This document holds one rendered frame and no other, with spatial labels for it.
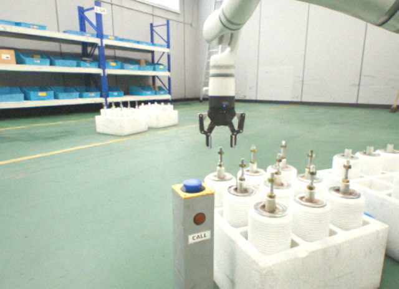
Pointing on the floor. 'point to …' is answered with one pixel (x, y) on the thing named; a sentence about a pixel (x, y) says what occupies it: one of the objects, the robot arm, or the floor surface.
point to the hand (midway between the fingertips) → (221, 143)
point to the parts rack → (9, 31)
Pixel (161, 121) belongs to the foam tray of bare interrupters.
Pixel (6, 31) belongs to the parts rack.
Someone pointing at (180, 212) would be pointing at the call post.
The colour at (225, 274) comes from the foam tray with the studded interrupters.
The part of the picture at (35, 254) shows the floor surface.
